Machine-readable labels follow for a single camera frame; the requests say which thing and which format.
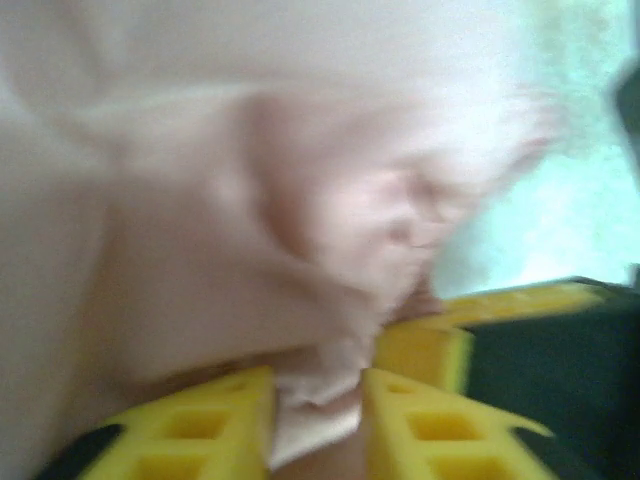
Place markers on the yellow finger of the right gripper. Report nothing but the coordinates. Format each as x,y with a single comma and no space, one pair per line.
425,355
520,302

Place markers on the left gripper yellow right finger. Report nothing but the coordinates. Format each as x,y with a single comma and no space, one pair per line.
425,430

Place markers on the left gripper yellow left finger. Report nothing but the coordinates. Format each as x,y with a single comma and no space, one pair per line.
200,425

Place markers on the pink shorts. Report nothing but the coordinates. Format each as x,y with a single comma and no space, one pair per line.
200,225

